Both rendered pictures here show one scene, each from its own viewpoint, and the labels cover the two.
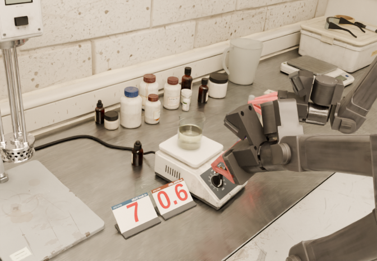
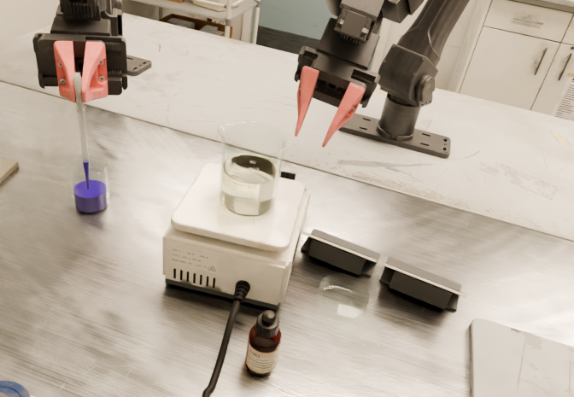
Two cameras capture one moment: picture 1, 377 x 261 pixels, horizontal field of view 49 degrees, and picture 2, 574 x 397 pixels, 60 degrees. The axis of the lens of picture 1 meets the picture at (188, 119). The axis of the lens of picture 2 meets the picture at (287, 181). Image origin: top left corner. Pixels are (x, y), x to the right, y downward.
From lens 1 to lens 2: 112 cm
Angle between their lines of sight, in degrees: 96
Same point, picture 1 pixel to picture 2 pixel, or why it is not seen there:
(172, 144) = (263, 226)
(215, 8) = not seen: outside the picture
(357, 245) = not seen: outside the picture
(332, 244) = (446, 24)
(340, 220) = (229, 113)
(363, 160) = not seen: outside the picture
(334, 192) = (167, 113)
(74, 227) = (527, 355)
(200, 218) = (338, 220)
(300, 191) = (189, 138)
